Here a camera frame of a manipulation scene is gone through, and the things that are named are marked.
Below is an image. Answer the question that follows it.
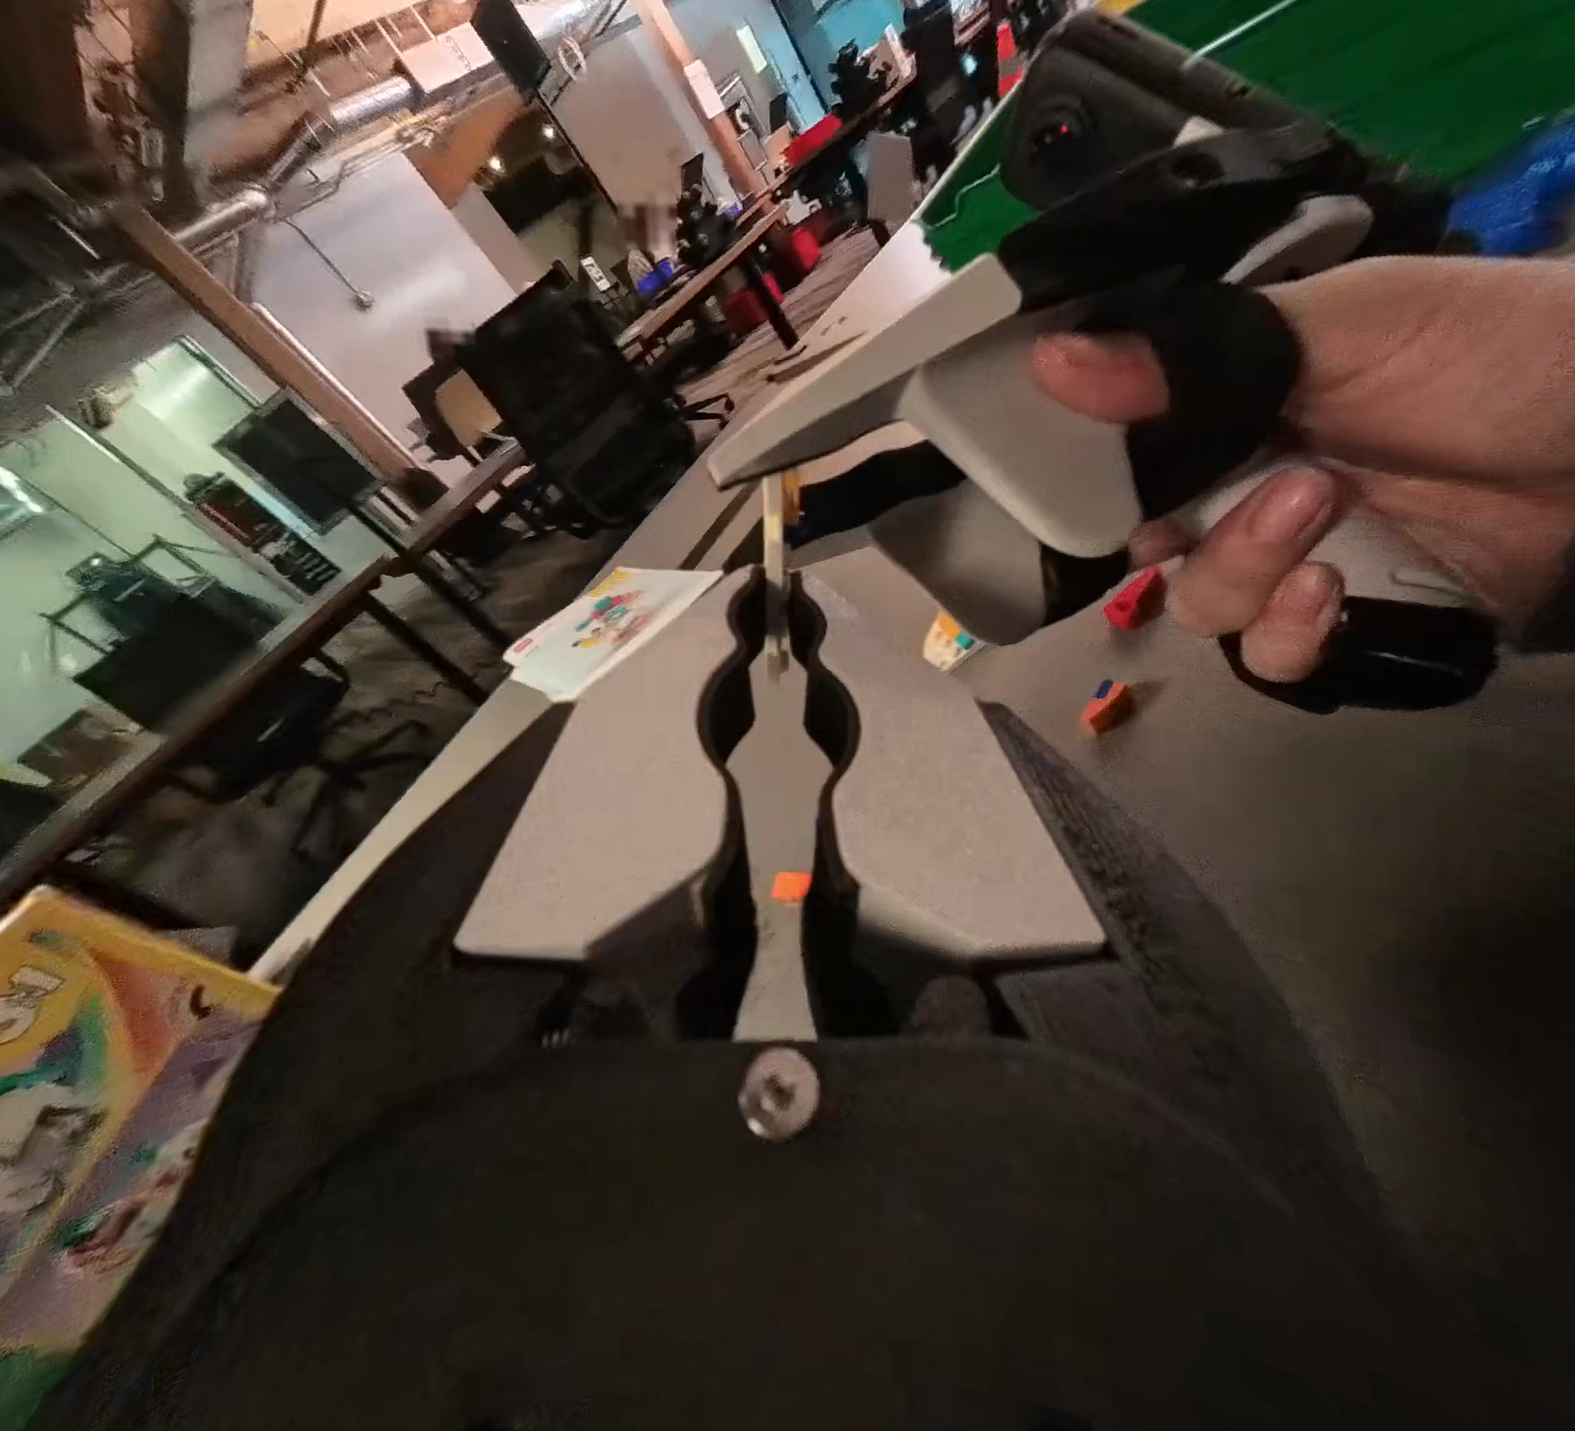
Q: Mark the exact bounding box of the black office chair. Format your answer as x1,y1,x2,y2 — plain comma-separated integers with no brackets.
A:
471,269,699,538

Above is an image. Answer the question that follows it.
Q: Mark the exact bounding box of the blue plastic object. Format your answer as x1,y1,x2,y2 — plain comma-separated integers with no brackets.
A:
1449,119,1575,258

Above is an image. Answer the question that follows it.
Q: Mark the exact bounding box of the colourful brick plate assembly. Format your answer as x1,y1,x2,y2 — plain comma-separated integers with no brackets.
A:
760,472,806,680

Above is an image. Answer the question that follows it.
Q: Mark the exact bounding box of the grey upright panel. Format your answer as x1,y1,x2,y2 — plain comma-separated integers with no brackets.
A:
864,131,921,243

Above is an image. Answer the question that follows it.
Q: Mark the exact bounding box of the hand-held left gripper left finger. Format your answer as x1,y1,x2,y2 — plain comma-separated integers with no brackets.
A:
453,568,758,1043

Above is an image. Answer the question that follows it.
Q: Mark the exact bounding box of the person's right hand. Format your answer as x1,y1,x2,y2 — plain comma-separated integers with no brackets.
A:
1030,256,1575,685

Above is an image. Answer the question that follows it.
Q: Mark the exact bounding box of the yellow toy set box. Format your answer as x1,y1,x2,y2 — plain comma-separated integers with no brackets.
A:
0,888,281,1409

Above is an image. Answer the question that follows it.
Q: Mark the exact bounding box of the brown table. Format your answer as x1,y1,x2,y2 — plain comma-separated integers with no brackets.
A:
615,207,788,350

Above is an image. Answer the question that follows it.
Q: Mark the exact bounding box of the green plastic bin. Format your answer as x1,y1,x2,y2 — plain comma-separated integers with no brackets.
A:
920,0,1575,255

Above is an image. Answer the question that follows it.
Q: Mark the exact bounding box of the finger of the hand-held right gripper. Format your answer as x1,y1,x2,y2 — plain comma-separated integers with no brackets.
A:
704,256,1025,489

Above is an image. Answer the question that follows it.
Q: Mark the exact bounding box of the instruction booklet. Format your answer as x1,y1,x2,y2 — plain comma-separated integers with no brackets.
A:
501,566,727,705

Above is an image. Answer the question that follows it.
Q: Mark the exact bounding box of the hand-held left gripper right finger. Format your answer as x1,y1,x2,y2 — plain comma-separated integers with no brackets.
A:
789,574,1108,1038

